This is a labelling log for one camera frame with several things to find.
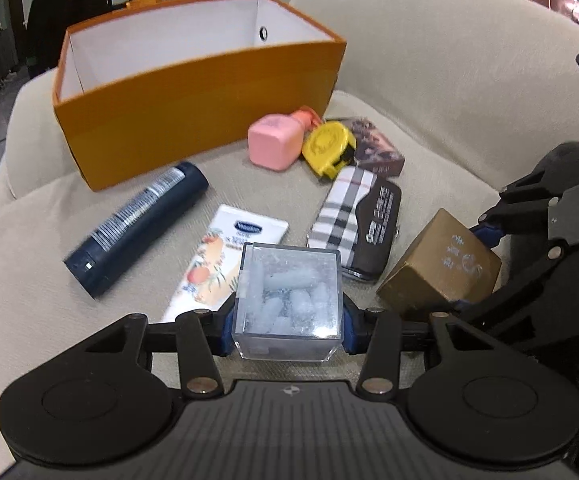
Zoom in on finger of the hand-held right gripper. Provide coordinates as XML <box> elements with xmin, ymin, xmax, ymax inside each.
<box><xmin>471</xmin><ymin>172</ymin><xmax>566</xmax><ymax>250</ymax></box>
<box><xmin>451</xmin><ymin>245</ymin><xmax>579</xmax><ymax>347</ymax></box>

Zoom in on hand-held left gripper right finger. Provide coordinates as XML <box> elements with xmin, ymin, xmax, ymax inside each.
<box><xmin>340</xmin><ymin>297</ymin><xmax>524</xmax><ymax>402</ymax></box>

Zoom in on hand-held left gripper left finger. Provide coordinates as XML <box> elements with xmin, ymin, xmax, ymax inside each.
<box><xmin>72</xmin><ymin>300</ymin><xmax>238</xmax><ymax>402</ymax></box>

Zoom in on gold cardboard box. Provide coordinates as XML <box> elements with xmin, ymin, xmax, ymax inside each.
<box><xmin>377</xmin><ymin>208</ymin><xmax>503</xmax><ymax>321</ymax></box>

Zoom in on clear plastic box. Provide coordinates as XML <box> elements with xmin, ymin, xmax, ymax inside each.
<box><xmin>230</xmin><ymin>242</ymin><xmax>344</xmax><ymax>362</ymax></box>

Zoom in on white lotion tube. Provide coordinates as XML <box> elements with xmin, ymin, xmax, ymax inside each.
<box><xmin>162</xmin><ymin>204</ymin><xmax>290</xmax><ymax>323</ymax></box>

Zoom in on plaid case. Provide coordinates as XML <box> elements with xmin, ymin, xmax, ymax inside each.
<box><xmin>307</xmin><ymin>166</ymin><xmax>377</xmax><ymax>266</ymax></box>

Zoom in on dark blue bottle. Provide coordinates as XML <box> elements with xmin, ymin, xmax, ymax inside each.
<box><xmin>64</xmin><ymin>161</ymin><xmax>210</xmax><ymax>300</ymax></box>

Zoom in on pink bottle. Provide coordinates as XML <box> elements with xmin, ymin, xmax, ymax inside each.
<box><xmin>248</xmin><ymin>106</ymin><xmax>323</xmax><ymax>172</ymax></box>

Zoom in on orange cardboard box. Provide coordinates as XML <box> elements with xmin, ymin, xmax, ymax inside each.
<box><xmin>52</xmin><ymin>0</ymin><xmax>347</xmax><ymax>192</ymax></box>

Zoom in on black case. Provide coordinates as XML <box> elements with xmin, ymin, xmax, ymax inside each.
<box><xmin>342</xmin><ymin>176</ymin><xmax>403</xmax><ymax>283</ymax></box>

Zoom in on beige sofa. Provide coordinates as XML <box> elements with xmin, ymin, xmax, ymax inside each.
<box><xmin>0</xmin><ymin>0</ymin><xmax>579</xmax><ymax>480</ymax></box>

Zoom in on yellow tape measure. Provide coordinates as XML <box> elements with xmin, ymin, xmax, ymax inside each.
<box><xmin>302</xmin><ymin>120</ymin><xmax>360</xmax><ymax>180</ymax></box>

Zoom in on black jacket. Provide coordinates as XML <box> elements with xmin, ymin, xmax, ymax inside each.
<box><xmin>24</xmin><ymin>0</ymin><xmax>110</xmax><ymax>79</ymax></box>

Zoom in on dark brown door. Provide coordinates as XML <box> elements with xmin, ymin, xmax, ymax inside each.
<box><xmin>7</xmin><ymin>0</ymin><xmax>24</xmax><ymax>68</ymax></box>

